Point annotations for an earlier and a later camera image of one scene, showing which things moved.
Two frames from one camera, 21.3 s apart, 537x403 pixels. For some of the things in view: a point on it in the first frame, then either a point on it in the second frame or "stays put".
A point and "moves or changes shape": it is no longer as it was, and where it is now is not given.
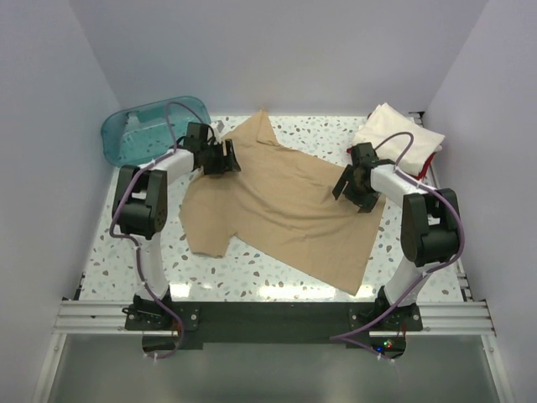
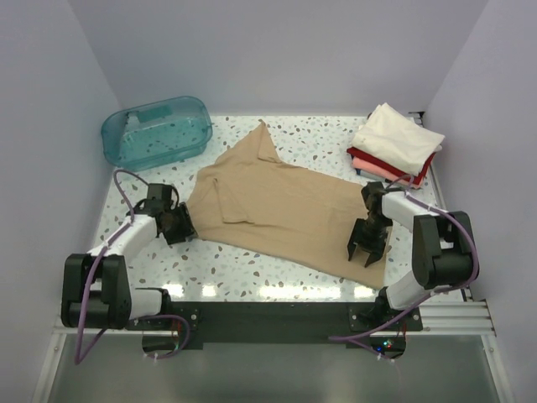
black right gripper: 352,187 → 369,238
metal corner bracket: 420,112 stays put
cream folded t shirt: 386,121 stays put
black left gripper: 224,157 → 180,224
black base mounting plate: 198,322 stays put
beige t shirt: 279,204 moves or changes shape
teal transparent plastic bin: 137,137 stays put
